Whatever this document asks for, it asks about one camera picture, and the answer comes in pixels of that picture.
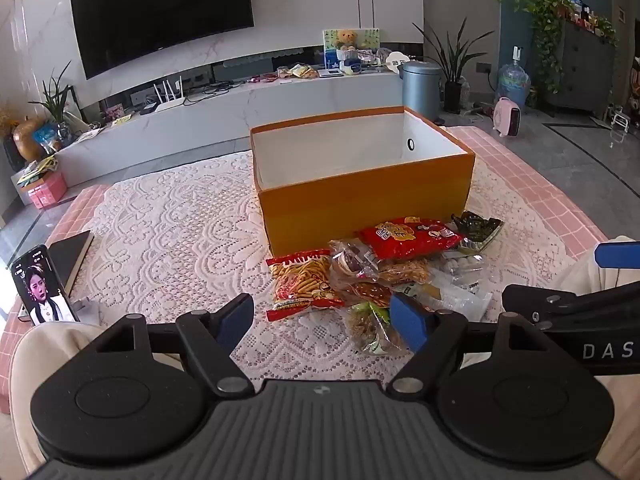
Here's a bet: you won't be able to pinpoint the white green snack packet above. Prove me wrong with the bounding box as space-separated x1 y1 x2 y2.
400 277 493 323

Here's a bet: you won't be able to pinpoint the bronze vase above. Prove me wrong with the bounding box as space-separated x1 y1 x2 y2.
12 117 48 161

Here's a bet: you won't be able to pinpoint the white phone stand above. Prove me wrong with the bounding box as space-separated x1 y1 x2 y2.
70 297 103 325

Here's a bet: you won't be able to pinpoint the green picture board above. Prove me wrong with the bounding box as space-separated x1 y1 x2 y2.
322 26 379 68

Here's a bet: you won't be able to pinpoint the pink space heater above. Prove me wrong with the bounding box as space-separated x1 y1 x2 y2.
492 96 522 137

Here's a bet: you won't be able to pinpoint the white router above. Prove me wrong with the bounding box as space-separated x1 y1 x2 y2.
152 76 187 112

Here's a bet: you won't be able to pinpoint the blue water bottle with pump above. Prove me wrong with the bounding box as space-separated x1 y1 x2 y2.
497 46 532 106

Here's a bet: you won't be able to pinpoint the green plant in glass vase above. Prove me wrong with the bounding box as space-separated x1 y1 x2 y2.
27 60 76 151

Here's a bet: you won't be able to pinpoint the clear bag of white candies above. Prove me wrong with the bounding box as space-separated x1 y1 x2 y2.
440 252 488 286

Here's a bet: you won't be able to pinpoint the pile of yellow snack bags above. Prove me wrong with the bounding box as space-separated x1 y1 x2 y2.
277 62 319 81

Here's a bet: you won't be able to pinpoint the green nut snack packet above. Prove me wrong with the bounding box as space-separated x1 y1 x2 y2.
347 300 411 356

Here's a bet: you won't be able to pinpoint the tangle of black cables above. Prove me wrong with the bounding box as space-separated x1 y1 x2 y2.
182 81 248 107

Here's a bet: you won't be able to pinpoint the white round hand fan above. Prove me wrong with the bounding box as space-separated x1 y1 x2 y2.
384 50 412 78

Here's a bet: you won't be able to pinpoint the pink box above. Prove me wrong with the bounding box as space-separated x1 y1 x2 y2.
25 170 68 210

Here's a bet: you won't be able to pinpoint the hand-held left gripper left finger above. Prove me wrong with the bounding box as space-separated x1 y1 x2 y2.
87 292 257 400

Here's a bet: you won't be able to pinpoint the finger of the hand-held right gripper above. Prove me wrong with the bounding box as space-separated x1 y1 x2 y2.
594 239 640 286
501 284 608 328

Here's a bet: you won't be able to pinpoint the orange fried snack bag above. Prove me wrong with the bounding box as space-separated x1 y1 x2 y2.
345 257 433 308

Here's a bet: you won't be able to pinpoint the blue-grey pedal bin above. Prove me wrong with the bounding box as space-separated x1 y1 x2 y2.
400 60 443 123

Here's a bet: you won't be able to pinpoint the dark notebook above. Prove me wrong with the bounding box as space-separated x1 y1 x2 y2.
47 230 96 293

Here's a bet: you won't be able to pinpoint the stack of colourful booklets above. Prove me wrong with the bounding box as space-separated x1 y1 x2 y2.
16 155 58 186

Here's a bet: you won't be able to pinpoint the blue printed bag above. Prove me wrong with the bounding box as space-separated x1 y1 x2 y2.
32 122 61 153

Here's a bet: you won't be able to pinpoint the grey cabinet with plants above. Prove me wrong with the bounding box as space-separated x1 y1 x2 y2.
510 0 618 96

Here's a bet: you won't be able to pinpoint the black curved television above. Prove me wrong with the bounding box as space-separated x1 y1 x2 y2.
69 0 255 81

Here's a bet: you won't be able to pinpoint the clear bag of dark pastry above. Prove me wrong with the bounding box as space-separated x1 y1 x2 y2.
327 239 401 291

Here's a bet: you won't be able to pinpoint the dark green seaweed packet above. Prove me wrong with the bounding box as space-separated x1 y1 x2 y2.
450 210 505 256

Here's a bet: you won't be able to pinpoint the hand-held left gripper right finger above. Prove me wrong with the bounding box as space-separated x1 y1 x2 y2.
385 291 551 396

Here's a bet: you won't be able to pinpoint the smartphone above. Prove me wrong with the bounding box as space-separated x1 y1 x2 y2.
11 244 81 326

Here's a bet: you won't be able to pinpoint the red striped chip bag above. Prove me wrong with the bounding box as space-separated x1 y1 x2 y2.
265 249 348 323

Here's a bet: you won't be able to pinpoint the red peanut snack bag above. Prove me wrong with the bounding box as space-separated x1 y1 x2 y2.
354 216 466 261

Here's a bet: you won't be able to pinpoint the potted long-leaf plant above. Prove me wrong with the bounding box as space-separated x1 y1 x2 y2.
412 17 496 115

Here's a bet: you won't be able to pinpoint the white marble television console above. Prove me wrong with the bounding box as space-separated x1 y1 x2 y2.
50 67 411 186

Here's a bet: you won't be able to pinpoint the person's beige trousers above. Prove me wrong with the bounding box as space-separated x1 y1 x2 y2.
7 235 640 480

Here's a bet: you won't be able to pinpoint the pink checked table mat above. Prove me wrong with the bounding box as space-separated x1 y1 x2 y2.
0 125 623 411

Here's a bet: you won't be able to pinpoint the orange cardboard box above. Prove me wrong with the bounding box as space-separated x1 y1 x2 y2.
249 105 477 257

